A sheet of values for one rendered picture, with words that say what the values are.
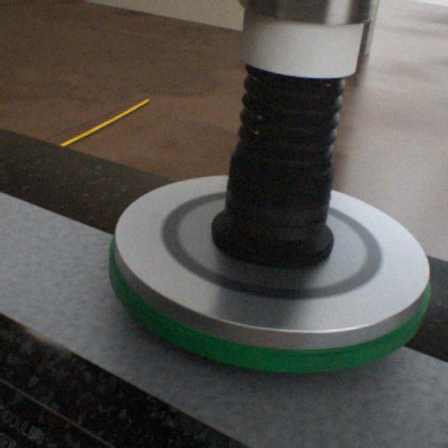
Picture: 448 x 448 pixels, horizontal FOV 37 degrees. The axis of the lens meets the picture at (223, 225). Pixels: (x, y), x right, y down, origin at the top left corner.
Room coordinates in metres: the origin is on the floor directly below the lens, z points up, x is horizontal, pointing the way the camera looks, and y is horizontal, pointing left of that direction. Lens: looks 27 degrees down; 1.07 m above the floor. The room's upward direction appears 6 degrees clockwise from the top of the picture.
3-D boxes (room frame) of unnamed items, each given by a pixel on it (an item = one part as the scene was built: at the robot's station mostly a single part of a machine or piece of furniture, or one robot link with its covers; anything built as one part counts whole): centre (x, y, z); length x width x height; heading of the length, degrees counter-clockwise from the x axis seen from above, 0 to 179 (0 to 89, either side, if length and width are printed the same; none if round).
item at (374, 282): (0.40, -0.03, 0.85); 0.21 x 0.21 x 0.01
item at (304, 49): (0.40, -0.03, 1.00); 0.07 x 0.07 x 0.04
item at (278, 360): (0.40, -0.03, 0.85); 0.22 x 0.22 x 0.04
